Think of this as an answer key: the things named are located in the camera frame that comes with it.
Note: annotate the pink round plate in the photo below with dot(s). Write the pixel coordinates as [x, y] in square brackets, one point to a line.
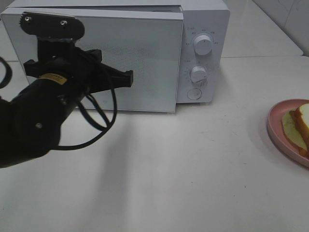
[276, 133]

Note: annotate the round door release button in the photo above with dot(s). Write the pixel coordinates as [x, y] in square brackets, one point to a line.
[194, 94]

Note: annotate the white microwave oven body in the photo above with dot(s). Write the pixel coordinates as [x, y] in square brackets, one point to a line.
[208, 17]

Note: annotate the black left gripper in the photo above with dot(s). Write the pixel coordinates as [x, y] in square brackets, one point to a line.
[83, 68]

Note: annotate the white bread sandwich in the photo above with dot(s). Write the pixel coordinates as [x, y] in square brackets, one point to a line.
[296, 128]

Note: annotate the white microwave knob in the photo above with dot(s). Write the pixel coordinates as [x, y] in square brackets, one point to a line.
[202, 44]
[198, 74]

